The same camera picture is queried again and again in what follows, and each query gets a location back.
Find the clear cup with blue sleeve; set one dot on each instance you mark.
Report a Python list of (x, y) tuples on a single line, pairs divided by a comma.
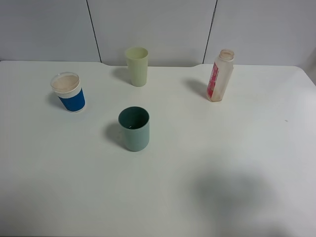
[(68, 89)]

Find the plastic drink bottle pink label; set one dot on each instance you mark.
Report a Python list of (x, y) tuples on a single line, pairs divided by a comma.
[(221, 73)]

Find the pale yellow plastic cup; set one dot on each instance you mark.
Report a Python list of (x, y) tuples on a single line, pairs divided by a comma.
[(137, 63)]

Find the teal green plastic cup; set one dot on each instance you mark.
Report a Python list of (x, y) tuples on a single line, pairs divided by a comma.
[(135, 125)]

